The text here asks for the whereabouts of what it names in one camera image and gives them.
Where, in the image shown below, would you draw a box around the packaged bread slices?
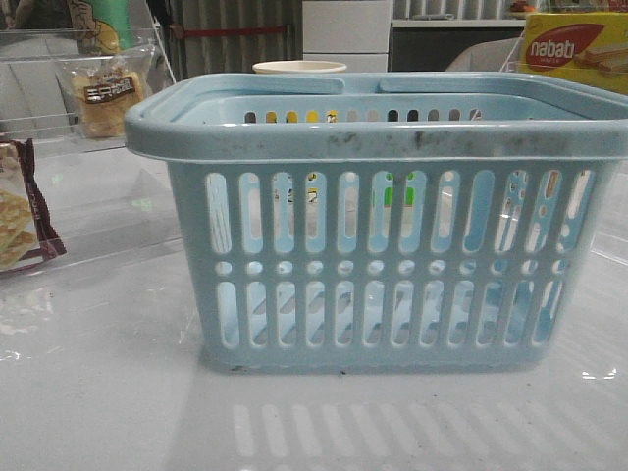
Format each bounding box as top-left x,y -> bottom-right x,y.
56,44 -> 156,138

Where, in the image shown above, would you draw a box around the grey chair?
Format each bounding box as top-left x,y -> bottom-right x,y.
445,37 -> 521,72

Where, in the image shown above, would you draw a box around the yellow nabati wafer box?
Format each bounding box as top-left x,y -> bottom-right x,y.
517,12 -> 627,94

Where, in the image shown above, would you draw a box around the white cabinet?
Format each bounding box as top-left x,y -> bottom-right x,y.
301,1 -> 393,73

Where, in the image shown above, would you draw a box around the green chip canister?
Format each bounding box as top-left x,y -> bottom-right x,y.
67,0 -> 134,55

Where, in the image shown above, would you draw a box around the left clear acrylic shelf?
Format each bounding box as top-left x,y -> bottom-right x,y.
1,29 -> 180,288

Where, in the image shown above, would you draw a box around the light blue plastic basket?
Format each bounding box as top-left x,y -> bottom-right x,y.
125,73 -> 627,372

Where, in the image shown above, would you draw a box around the yellow popcorn paper cup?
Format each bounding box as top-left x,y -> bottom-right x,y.
252,60 -> 347,75

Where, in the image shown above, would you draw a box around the maroon biscuit packet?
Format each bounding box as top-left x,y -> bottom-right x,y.
1,139 -> 67,273

